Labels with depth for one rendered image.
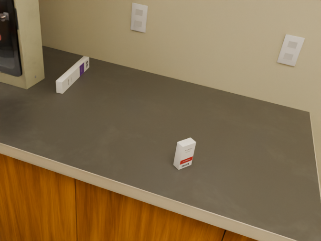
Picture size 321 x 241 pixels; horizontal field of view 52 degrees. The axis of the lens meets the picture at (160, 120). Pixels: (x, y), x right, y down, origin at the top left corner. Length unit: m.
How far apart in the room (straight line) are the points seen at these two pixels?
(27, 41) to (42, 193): 0.53
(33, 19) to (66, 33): 0.41
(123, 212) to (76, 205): 0.17
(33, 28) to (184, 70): 0.64
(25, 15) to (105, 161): 0.58
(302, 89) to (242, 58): 0.27
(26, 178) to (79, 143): 0.22
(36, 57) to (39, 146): 0.42
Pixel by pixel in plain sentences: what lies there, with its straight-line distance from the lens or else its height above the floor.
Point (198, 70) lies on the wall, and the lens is 1.45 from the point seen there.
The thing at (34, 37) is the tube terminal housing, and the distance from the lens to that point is 1.29.
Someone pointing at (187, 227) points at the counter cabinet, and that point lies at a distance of 0.96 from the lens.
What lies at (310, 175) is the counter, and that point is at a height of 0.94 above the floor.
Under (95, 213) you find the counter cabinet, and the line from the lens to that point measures 1.07.
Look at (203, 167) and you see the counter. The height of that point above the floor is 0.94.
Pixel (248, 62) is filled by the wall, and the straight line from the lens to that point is 1.41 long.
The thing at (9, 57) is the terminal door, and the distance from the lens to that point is 1.29.
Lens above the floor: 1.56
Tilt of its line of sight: 33 degrees down
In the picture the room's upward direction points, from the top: 8 degrees clockwise
